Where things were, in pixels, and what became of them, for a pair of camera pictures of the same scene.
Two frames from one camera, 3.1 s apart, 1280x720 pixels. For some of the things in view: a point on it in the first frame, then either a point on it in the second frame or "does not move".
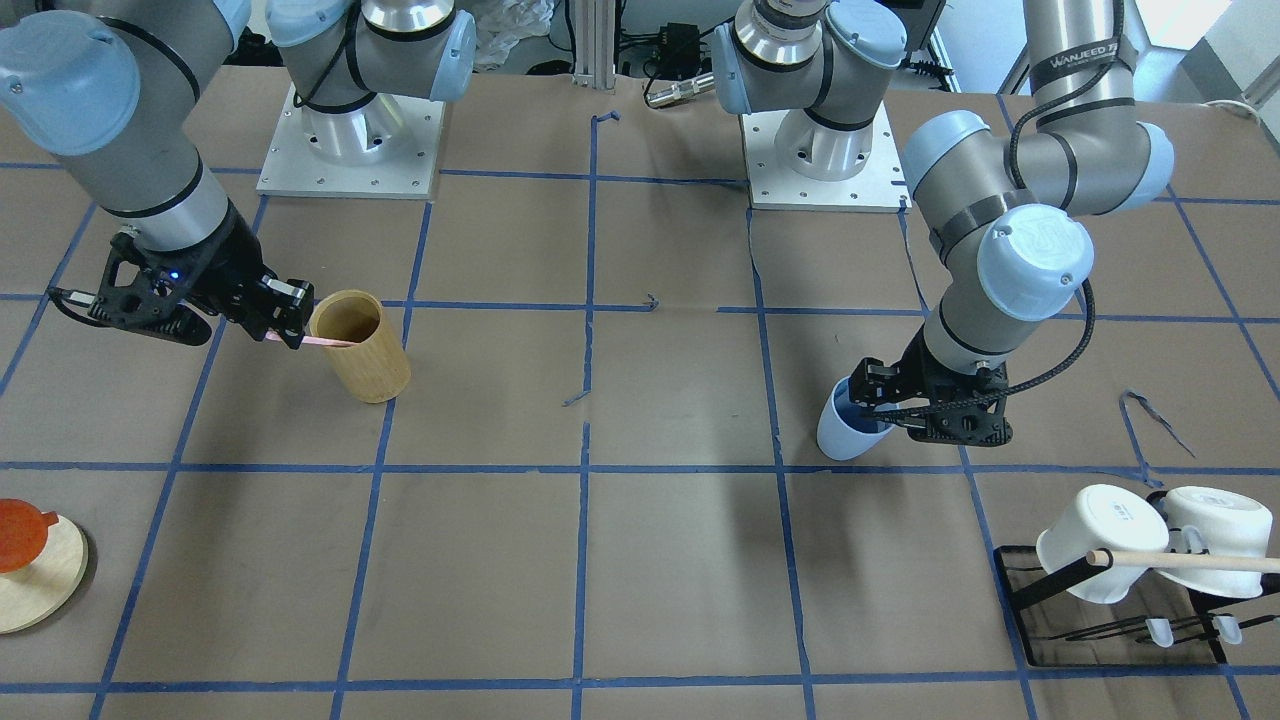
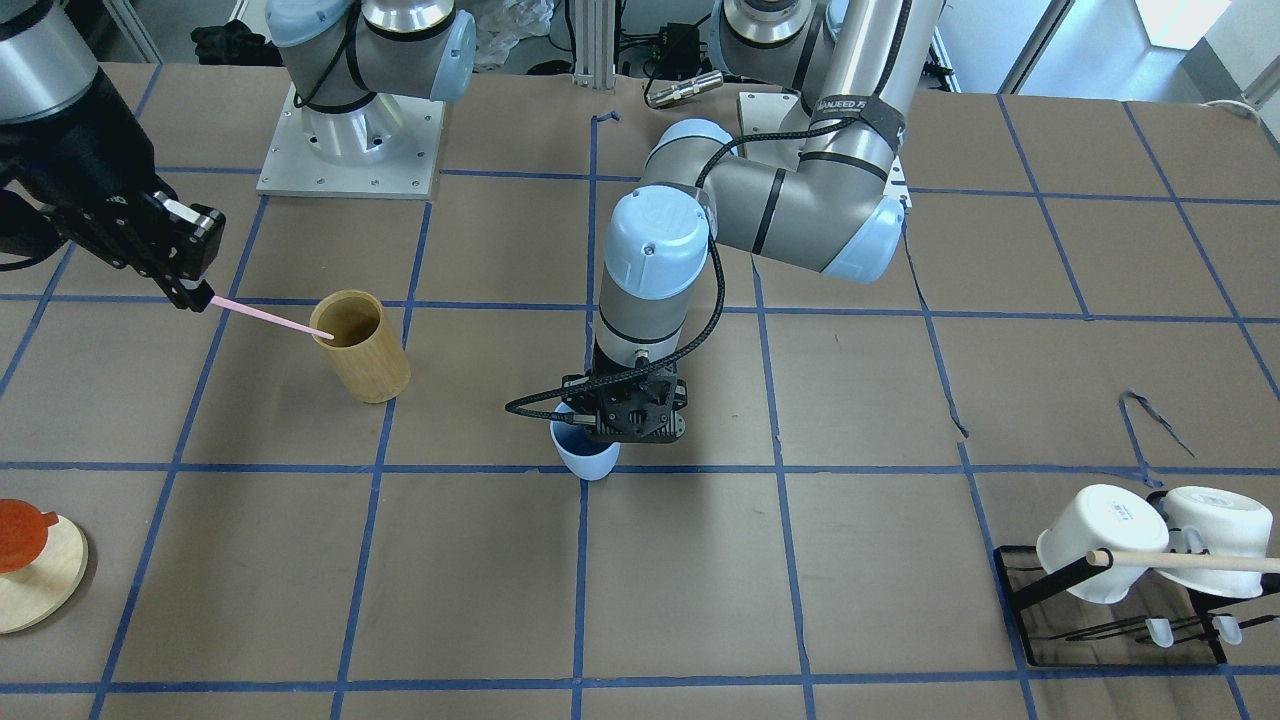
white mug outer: [1221, 522] does not move
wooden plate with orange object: [35, 594] does not move
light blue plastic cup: [846, 429] to [585, 457]
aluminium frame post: [594, 53] does not move
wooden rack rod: [1184, 560] does not move
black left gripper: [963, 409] to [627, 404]
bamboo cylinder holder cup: [375, 369] does not move
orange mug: [24, 533] does not move
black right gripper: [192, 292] to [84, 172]
